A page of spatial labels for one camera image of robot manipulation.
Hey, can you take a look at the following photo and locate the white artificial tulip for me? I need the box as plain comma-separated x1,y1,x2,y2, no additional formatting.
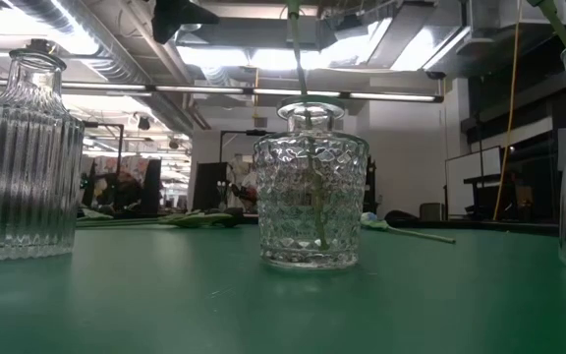
360,210,457,245
285,0,331,250

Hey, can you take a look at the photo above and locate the diamond-pattern clear glass vase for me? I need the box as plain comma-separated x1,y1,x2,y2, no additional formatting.
253,95,370,270

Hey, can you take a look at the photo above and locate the ribbed clear glass vase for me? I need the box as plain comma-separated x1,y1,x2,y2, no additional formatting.
0,38,86,261

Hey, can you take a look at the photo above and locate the black upright panel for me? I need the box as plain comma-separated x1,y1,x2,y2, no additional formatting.
193,161,230,212
142,159,163,216

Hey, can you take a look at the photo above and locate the person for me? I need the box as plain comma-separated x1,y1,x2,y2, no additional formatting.
98,171,142,212

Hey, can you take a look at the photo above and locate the green table mat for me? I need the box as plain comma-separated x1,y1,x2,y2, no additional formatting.
0,223,566,354

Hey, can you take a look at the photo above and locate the grey bin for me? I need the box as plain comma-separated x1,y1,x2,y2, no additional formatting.
419,202,445,222

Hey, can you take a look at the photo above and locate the whiteboard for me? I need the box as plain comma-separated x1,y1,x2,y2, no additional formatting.
444,146,504,217

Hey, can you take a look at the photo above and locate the silver round ventilation duct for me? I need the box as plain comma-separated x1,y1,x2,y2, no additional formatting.
7,0,196,134

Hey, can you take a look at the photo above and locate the large silver air duct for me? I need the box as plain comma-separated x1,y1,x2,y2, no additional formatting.
319,0,566,80

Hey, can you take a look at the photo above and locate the yellow hanging cable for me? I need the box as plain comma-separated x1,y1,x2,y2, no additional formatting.
492,0,523,221

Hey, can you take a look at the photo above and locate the black metal table frame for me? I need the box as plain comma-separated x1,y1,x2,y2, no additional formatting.
76,211,562,233

